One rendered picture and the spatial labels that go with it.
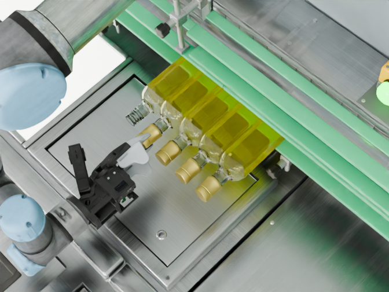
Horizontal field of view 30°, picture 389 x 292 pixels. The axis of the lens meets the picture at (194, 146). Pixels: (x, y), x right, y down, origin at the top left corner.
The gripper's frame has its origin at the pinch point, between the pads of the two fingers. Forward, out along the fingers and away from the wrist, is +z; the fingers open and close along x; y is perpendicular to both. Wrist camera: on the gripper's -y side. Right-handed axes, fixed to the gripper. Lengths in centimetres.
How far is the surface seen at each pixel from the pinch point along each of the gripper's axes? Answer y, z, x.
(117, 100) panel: -18.9, 6.9, -12.9
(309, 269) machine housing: 40.1, 7.8, -16.4
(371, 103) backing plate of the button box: 32.8, 29.7, 15.6
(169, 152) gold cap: 6.5, 1.4, 1.3
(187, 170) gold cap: 12.0, 0.9, 1.3
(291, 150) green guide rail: 22.6, 20.7, -3.3
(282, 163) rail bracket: 22.7, 17.8, -4.9
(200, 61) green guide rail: -2.3, 19.4, 6.1
